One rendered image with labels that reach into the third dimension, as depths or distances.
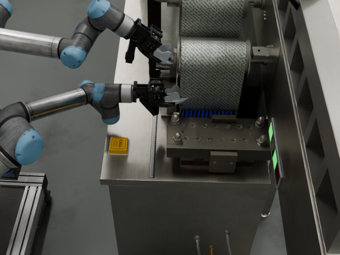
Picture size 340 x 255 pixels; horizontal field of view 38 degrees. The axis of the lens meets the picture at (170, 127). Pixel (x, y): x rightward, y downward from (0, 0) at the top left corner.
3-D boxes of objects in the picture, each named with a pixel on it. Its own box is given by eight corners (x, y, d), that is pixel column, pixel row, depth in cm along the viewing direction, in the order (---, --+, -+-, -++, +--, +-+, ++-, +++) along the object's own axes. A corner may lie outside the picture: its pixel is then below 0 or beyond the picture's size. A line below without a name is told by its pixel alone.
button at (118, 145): (111, 140, 201) (111, 136, 199) (128, 140, 201) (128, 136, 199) (109, 153, 196) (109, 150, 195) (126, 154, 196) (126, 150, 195)
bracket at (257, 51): (251, 49, 182) (252, 45, 181) (267, 49, 182) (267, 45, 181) (252, 58, 179) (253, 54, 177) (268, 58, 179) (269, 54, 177)
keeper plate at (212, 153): (208, 168, 191) (210, 150, 183) (234, 168, 191) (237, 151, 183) (208, 173, 190) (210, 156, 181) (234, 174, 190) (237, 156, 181)
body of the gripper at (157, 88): (164, 92, 183) (131, 91, 183) (164, 108, 189) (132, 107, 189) (164, 78, 188) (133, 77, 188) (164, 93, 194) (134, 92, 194)
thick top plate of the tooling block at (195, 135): (167, 126, 197) (167, 116, 193) (266, 128, 197) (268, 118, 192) (166, 157, 187) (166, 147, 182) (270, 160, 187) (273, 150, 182)
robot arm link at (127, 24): (111, 36, 168) (113, 21, 174) (121, 42, 171) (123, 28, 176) (124, 22, 164) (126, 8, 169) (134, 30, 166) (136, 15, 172)
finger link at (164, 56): (179, 61, 177) (160, 47, 172) (169, 70, 180) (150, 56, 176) (180, 56, 179) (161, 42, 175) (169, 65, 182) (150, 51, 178)
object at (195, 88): (178, 110, 196) (180, 76, 182) (237, 112, 196) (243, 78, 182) (178, 111, 196) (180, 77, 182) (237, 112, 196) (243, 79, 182)
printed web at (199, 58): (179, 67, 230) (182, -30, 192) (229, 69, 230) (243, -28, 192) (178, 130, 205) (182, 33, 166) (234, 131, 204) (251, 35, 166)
